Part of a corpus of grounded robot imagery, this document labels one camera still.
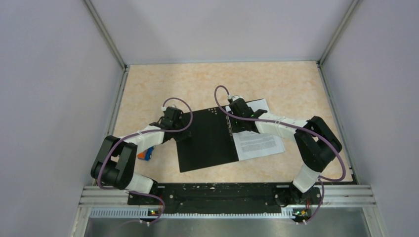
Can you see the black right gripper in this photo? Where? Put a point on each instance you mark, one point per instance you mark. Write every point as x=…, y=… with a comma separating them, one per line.
x=236, y=129

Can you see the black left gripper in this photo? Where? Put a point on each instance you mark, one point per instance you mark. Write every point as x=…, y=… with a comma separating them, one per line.
x=185, y=134

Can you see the printed paper sheet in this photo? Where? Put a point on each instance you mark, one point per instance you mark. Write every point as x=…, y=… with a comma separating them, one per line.
x=251, y=145

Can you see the teal black file folder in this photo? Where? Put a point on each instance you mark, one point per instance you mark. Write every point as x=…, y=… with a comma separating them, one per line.
x=210, y=142

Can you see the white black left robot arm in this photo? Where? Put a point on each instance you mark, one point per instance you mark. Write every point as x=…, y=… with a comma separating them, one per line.
x=115, y=162

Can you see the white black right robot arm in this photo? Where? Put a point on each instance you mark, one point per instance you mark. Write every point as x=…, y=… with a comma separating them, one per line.
x=317, y=144

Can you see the orange blue toy truck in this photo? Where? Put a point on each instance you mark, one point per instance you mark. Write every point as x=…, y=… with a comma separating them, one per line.
x=146, y=155

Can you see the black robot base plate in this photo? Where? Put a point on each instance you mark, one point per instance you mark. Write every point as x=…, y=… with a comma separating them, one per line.
x=226, y=198

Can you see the right aluminium corner post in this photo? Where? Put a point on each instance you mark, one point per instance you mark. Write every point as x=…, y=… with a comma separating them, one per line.
x=354, y=5

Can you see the aluminium corner post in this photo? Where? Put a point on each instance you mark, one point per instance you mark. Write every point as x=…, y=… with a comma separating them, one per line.
x=104, y=33
x=354, y=5

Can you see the left aluminium corner post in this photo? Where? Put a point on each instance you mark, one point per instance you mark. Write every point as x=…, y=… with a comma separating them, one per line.
x=104, y=33

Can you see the aluminium frame rail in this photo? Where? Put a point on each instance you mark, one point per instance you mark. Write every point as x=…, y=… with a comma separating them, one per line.
x=96, y=202

